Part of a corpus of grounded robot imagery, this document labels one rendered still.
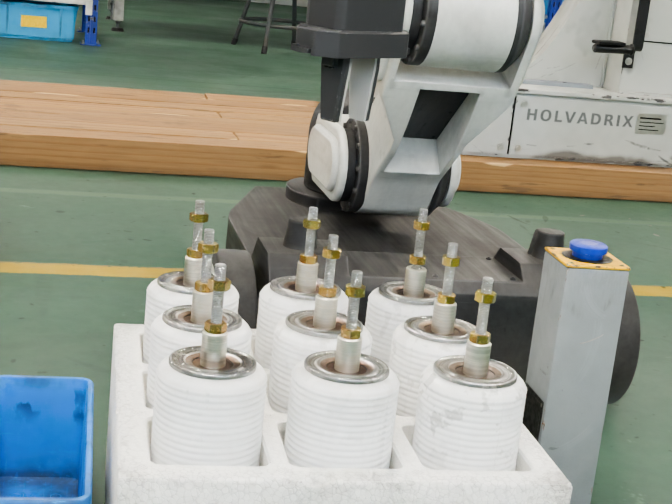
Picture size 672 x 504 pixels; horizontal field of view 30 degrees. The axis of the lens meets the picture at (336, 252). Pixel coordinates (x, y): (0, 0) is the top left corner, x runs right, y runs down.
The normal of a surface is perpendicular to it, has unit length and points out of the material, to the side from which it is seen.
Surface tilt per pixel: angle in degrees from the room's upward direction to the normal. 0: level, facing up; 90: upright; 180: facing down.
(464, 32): 103
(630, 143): 90
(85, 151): 90
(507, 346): 90
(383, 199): 130
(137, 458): 0
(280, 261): 45
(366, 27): 90
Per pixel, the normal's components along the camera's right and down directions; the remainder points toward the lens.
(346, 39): 0.70, 0.26
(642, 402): 0.10, -0.96
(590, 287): 0.18, 0.26
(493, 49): 0.12, 0.75
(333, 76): -0.71, 0.11
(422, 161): 0.23, -0.36
